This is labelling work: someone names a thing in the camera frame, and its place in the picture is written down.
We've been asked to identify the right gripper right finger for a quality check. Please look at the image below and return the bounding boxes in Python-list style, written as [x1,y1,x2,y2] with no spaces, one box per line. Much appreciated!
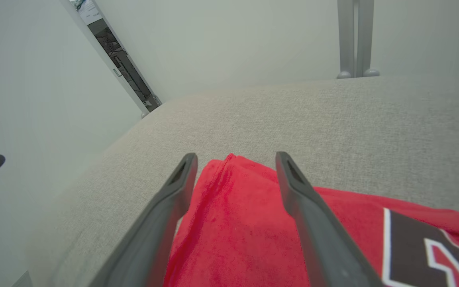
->
[275,151,386,287]

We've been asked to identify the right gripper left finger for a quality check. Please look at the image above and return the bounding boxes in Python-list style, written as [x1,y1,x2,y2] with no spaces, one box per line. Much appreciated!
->
[88,153,199,287]

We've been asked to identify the grey double partition post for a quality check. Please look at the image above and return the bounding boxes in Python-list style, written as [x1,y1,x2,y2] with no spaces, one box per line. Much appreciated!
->
[336,0,381,79]

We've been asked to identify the red and white shirt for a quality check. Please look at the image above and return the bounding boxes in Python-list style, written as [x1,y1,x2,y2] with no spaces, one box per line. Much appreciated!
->
[163,153,459,287]

